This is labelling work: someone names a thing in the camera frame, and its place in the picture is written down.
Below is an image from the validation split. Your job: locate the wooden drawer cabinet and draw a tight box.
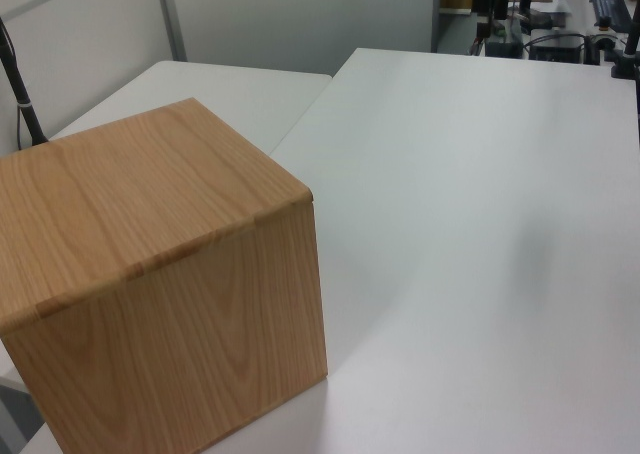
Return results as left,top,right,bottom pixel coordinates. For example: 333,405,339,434
0,97,330,454

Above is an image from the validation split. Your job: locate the small black box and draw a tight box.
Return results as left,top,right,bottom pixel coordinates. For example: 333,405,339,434
486,40,524,60

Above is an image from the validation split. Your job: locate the black computer box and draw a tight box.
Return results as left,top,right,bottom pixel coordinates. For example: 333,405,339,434
528,32,587,65

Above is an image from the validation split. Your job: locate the black clamp-mounted pole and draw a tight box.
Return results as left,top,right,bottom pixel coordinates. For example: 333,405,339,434
608,6,640,80

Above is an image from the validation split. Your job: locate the black keyboard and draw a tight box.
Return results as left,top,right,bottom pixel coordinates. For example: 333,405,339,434
589,0,634,31

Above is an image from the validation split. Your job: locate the grey partition post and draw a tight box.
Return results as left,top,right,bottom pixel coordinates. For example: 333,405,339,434
153,0,189,63

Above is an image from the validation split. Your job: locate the thin grey cable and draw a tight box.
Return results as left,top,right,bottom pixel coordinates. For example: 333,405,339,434
13,104,26,151

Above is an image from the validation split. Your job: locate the black camera pole with clamp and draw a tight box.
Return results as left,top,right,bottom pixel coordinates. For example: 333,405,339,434
0,16,50,146

